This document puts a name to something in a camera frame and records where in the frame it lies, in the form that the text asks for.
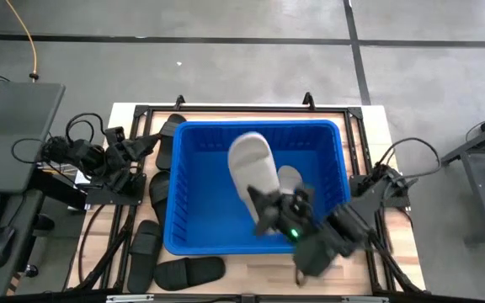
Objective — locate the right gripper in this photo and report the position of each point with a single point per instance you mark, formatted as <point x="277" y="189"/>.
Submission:
<point x="293" y="219"/>

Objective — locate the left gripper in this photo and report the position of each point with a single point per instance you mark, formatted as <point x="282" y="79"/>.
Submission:
<point x="129" y="150"/>

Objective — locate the black slide sandal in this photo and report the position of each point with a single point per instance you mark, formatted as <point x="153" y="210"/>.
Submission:
<point x="192" y="272"/>
<point x="158" y="193"/>
<point x="166" y="151"/>
<point x="143" y="256"/>

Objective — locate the grey slide sandal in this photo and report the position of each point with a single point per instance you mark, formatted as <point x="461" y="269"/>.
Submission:
<point x="289" y="179"/>
<point x="251" y="164"/>

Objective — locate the blue plastic bin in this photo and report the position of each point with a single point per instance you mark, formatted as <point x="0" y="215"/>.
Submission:
<point x="209" y="202"/>

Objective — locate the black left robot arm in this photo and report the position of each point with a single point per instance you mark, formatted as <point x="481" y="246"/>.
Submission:
<point x="86" y="155"/>

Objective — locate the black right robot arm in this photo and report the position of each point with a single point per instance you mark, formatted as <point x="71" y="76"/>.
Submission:
<point x="352" y="223"/>

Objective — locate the black clamp hook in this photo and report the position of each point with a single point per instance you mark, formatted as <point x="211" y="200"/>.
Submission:
<point x="179" y="102"/>
<point x="308" y="102"/>

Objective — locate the small white box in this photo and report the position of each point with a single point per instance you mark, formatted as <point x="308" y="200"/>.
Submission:
<point x="83" y="177"/>

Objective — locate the black desk support beam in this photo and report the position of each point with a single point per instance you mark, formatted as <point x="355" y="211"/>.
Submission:
<point x="57" y="190"/>

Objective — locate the dark grey keyboard shelf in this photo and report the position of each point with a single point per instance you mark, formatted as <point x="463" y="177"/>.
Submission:
<point x="25" y="206"/>

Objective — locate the grey desk top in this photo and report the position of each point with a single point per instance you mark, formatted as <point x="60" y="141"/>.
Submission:
<point x="11" y="134"/>

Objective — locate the black caster wheel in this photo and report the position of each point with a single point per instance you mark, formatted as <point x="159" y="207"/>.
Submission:
<point x="32" y="270"/>

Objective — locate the black computer mouse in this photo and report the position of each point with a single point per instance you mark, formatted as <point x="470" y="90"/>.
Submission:
<point x="0" y="248"/>

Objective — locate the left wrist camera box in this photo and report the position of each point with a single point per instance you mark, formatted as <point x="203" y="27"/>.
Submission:
<point x="114" y="135"/>

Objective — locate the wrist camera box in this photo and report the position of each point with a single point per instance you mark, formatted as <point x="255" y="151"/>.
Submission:
<point x="303" y="200"/>
<point x="114" y="135"/>

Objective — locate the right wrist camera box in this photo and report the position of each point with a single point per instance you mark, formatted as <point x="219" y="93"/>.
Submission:
<point x="303" y="200"/>

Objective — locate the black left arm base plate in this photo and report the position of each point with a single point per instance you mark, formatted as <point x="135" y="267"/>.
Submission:
<point x="99" y="197"/>

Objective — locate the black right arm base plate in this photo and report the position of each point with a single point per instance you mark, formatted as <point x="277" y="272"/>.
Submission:
<point x="358" y="183"/>

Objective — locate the black metal table frame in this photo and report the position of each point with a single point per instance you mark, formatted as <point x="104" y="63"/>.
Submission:
<point x="289" y="109"/>

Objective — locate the silver metal bracket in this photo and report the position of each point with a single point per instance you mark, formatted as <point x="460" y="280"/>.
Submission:
<point x="364" y="299"/>
<point x="129" y="298"/>

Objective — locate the black side table frame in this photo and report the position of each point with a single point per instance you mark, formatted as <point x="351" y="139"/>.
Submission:
<point x="484" y="198"/>

